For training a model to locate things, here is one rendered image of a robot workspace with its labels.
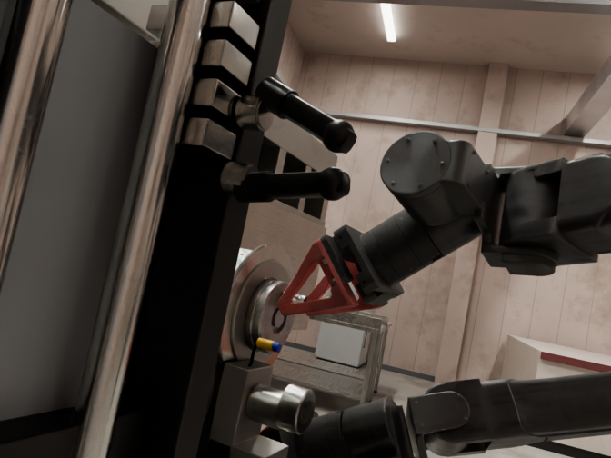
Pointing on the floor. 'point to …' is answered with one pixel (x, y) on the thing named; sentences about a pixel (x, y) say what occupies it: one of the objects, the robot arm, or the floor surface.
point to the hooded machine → (343, 343)
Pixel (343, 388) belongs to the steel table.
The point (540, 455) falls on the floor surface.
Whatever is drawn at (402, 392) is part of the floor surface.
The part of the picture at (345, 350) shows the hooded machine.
